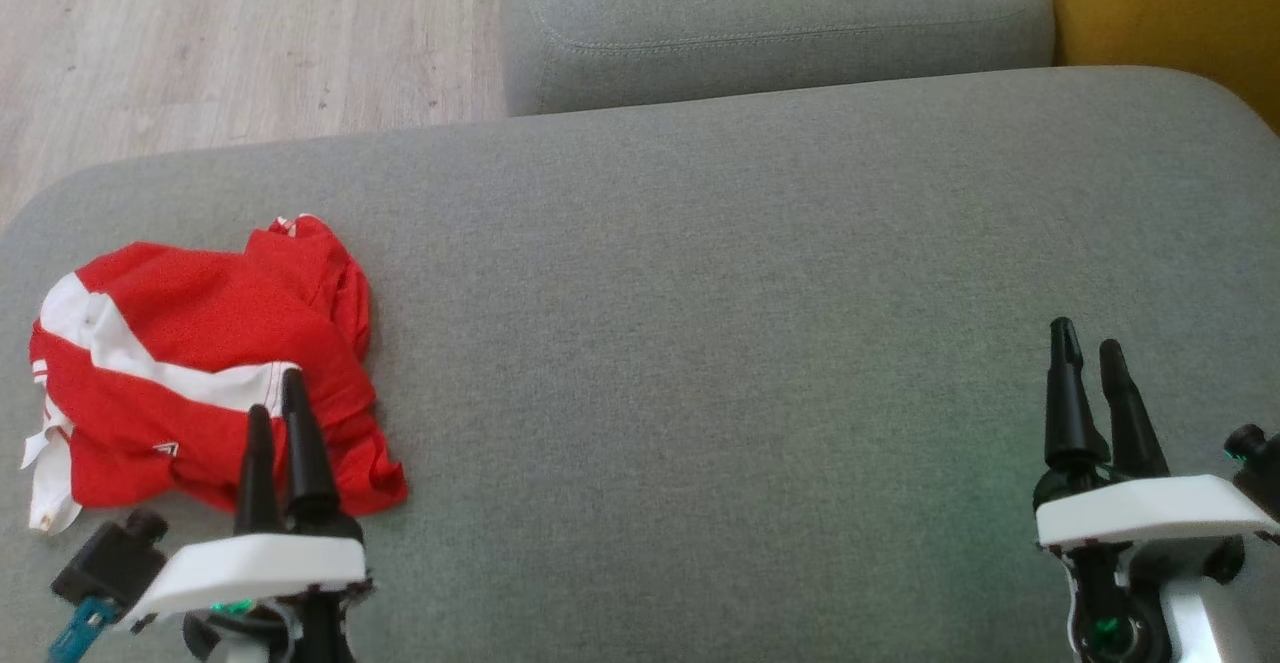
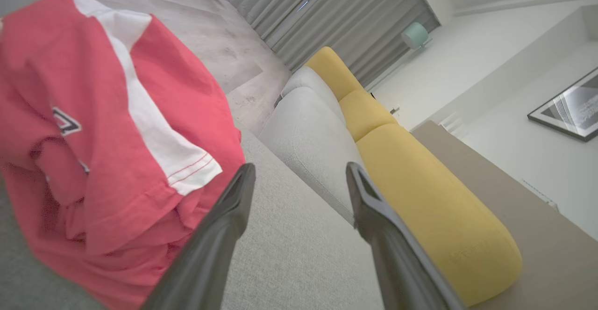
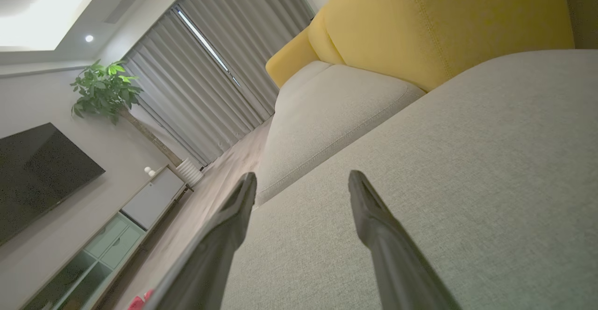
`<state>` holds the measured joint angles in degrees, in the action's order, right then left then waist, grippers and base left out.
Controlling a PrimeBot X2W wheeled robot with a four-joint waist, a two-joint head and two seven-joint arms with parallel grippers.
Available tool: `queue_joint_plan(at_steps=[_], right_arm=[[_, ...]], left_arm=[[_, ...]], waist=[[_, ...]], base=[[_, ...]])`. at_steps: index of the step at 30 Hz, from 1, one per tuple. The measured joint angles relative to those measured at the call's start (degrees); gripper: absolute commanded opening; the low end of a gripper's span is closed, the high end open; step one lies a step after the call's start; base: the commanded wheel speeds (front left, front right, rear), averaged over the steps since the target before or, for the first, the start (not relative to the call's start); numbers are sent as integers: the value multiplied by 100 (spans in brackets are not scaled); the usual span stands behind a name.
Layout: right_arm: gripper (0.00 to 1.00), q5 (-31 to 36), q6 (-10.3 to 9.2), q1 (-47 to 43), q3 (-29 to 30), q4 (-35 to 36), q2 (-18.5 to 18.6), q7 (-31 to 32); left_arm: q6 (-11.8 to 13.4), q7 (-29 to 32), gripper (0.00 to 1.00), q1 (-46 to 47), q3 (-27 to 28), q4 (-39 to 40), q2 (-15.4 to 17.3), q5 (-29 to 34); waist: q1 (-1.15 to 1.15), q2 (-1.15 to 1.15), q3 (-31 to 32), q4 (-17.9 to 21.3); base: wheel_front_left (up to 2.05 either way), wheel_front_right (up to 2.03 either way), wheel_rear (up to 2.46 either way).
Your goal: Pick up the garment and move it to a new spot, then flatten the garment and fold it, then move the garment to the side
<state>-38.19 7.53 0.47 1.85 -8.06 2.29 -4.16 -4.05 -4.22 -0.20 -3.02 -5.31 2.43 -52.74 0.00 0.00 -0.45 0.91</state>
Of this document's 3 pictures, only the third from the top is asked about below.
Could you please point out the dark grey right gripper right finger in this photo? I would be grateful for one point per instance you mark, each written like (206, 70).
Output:
(397, 263)

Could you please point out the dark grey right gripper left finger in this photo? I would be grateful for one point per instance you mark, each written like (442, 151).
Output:
(212, 258)

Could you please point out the small red floor item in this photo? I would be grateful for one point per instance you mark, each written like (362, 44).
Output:
(138, 302)

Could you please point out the grey and green TV cabinet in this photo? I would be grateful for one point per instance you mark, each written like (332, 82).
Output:
(140, 207)

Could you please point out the white ribbed plant pot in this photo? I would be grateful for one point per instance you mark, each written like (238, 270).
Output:
(190, 172)

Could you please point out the large grey chaise seat cushion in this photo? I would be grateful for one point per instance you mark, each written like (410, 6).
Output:
(467, 183)

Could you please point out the small white figurine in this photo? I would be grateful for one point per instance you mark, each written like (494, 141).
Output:
(149, 171)

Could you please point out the long grey sofa seat cushion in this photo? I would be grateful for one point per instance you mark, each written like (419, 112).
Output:
(336, 118)

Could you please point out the grey pleated curtain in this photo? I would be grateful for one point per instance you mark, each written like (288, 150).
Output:
(210, 90)

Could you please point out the black flat television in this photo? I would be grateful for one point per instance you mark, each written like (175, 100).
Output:
(37, 174)

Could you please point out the short grey sofa seat cushion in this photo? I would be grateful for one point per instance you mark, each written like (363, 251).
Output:
(299, 78)

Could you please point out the green potted tree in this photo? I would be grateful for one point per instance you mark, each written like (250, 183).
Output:
(103, 90)

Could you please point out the low yellow sofa end backrest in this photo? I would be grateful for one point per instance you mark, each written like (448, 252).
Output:
(289, 62)

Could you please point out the narrow yellow sofa backrest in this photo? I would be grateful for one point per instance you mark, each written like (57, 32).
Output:
(324, 39)

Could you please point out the wide yellow sofa backrest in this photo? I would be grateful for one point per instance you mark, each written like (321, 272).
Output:
(444, 20)

